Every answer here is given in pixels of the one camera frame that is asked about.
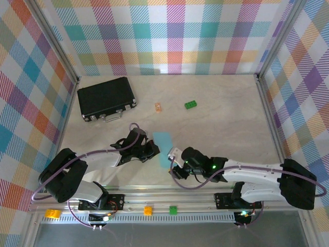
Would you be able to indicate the light blue paper sheet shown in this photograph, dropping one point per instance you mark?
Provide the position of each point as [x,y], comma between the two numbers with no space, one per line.
[163,142]

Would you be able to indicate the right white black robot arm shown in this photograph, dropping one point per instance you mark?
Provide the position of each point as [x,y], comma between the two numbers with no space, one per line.
[252,177]

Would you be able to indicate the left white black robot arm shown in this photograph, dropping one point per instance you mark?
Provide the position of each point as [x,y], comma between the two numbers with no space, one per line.
[102,162]

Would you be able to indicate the small green toy brick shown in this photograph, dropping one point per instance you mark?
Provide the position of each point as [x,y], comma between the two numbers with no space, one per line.
[173,210]

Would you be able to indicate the small orange flat component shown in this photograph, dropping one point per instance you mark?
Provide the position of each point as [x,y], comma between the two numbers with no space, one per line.
[158,107]

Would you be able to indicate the orange toy brick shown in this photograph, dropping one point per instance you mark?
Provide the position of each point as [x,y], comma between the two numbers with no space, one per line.
[148,211]

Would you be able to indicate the green eight-stud toy brick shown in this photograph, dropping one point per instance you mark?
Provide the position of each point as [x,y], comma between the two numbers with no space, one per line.
[191,104]

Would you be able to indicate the black hard carrying case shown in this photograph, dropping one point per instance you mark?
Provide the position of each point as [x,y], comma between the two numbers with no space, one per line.
[105,97]

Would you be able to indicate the grey metal panel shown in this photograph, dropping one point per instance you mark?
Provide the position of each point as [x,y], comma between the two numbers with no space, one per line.
[167,236]

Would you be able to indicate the small LED circuit board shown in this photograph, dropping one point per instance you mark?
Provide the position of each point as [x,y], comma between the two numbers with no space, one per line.
[108,218]
[244,214]

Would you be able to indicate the yellow toy brick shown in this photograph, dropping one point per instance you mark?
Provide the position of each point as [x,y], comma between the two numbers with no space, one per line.
[53,214]

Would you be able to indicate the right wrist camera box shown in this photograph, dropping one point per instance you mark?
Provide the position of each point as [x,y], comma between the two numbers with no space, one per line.
[174,153]

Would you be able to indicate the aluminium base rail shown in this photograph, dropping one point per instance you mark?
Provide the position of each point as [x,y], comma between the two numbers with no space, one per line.
[154,198]

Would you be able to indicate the aluminium table side rail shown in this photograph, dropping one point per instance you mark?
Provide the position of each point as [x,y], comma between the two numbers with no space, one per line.
[272,123]

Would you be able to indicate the aluminium frame post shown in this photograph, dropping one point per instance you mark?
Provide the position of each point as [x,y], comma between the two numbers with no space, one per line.
[280,38]
[56,43]

